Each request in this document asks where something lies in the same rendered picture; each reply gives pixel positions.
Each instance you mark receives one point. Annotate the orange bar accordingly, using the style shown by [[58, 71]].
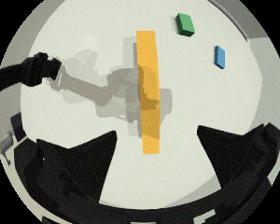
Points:
[[147, 62]]

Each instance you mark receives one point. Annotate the blue cube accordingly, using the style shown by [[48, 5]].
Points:
[[219, 57]]

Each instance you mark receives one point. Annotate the green cube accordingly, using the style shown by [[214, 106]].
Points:
[[184, 25]]

